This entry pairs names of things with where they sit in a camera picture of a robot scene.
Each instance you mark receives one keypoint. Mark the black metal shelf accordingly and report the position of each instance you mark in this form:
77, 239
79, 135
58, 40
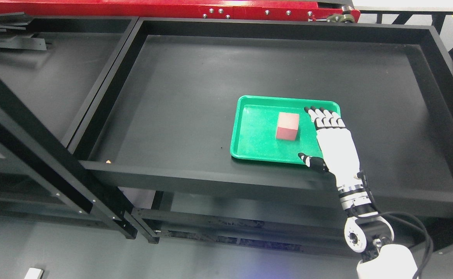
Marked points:
58, 80
216, 108

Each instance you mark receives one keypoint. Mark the black metal shelf right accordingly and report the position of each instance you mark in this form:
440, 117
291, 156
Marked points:
216, 108

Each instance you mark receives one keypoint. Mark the black metal shelf left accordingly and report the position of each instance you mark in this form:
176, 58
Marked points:
58, 80

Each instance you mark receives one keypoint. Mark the red metal beam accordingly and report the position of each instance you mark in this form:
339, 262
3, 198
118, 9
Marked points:
261, 10

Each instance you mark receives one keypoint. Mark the white table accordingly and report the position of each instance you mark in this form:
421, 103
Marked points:
34, 273

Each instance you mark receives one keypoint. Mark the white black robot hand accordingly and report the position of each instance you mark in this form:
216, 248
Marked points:
339, 154

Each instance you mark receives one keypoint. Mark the green plastic tray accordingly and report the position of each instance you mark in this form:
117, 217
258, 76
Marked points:
275, 129

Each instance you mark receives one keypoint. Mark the pink foam block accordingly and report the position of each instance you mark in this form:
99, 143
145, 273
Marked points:
287, 126

